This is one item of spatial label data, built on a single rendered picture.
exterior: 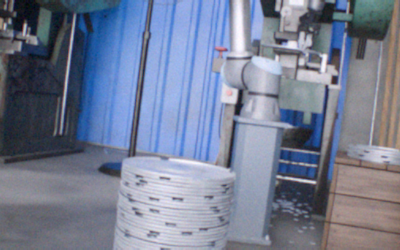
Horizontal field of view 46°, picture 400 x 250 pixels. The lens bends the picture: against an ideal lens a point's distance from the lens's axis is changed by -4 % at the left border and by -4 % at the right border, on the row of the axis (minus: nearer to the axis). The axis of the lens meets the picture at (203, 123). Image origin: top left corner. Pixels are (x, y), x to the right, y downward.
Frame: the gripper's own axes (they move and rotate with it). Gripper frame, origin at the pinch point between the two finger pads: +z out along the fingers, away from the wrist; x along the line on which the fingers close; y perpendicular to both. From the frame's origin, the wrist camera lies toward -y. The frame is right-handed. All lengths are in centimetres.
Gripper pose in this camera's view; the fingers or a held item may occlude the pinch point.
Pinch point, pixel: (301, 47)
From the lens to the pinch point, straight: 236.8
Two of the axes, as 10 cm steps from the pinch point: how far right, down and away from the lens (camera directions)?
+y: 1.6, 4.6, -8.8
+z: -2.0, 8.8, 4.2
